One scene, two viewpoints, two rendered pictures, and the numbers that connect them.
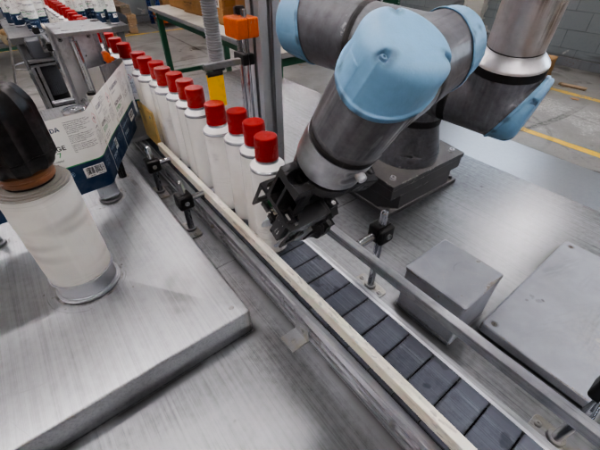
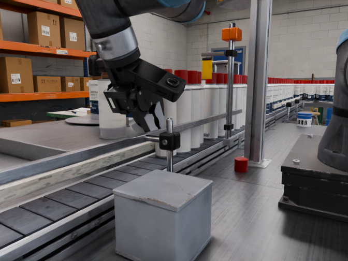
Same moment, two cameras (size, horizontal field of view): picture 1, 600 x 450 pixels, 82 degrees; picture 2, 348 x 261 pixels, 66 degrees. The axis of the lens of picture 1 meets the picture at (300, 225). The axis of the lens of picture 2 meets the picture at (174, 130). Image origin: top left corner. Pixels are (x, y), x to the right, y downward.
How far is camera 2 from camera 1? 0.64 m
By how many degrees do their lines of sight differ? 68
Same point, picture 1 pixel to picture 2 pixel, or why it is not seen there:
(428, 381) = (51, 207)
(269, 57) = (254, 57)
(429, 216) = (324, 231)
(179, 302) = not seen: hidden behind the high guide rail
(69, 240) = (103, 103)
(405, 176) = (314, 167)
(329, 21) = not seen: outside the picture
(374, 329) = (100, 187)
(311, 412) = not seen: hidden behind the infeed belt
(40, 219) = (100, 89)
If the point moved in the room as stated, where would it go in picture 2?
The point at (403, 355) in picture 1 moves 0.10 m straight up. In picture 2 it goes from (76, 198) to (72, 133)
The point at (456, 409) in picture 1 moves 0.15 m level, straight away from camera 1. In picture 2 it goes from (23, 219) to (117, 250)
